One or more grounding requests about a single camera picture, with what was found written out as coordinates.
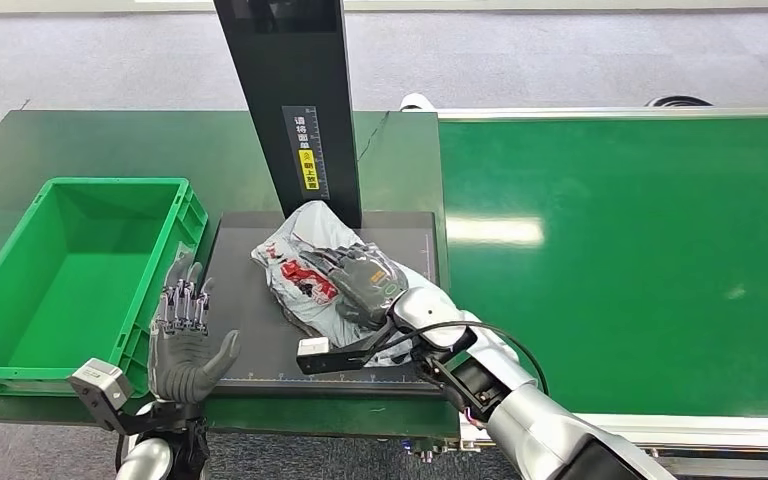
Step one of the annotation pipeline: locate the black scanner platform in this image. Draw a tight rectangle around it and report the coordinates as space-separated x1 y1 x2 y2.
203 210 453 399

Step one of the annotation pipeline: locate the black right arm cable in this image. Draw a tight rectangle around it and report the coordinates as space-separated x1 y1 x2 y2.
383 320 551 399

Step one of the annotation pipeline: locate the green plastic crate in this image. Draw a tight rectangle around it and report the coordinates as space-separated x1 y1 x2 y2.
0 176 210 399

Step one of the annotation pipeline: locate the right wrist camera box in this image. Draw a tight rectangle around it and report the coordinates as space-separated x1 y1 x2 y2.
296 325 399 376

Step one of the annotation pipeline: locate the aluminium conveyor frame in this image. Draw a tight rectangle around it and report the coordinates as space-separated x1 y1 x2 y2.
400 105 768 478

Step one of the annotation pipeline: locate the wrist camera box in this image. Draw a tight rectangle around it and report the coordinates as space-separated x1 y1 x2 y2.
67 358 136 435
296 325 399 376

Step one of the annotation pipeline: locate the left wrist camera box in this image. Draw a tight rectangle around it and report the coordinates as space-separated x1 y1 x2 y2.
67 358 136 435

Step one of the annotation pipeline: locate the yellow warning label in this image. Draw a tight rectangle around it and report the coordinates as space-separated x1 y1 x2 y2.
297 148 321 192

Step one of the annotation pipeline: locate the black cable coil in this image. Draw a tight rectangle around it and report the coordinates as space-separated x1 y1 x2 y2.
645 95 715 109

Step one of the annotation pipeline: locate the black scanner column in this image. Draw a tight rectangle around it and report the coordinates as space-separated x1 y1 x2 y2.
212 0 363 230

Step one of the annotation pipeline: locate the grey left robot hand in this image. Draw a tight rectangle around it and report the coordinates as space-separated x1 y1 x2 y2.
148 251 242 405

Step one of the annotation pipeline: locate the grey plastic mailer package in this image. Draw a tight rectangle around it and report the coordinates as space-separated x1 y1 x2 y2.
250 200 455 369

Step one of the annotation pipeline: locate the green conveyor belt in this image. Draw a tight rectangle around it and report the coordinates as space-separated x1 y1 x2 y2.
438 115 768 419

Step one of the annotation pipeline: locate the dark green table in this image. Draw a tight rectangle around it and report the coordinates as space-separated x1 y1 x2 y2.
0 109 461 440

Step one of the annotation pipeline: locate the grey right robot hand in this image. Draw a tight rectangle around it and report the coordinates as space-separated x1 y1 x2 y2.
301 243 410 331

